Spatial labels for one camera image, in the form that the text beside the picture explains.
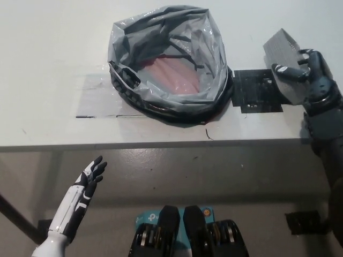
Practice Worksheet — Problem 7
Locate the dark right robot hand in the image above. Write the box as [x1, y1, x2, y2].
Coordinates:
[272, 48, 343, 113]

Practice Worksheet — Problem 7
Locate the clear tape patch on table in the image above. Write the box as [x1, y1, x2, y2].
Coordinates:
[76, 72, 151, 118]

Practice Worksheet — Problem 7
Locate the black tape patch on table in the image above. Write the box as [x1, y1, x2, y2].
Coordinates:
[232, 69, 284, 114]

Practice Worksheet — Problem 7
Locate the grey mesh rectangular container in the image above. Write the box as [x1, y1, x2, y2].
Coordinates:
[263, 28, 311, 105]

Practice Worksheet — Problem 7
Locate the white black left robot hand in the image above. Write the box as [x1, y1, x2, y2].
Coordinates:
[47, 155, 108, 243]

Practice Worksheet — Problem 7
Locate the teal router box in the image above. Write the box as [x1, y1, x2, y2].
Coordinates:
[135, 207, 215, 244]

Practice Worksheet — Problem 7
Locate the black table leg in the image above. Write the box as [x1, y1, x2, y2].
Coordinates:
[0, 192, 45, 246]
[318, 215, 334, 235]

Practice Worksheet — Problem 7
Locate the grey black plastic bag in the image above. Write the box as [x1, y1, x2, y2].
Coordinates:
[107, 5, 233, 126]

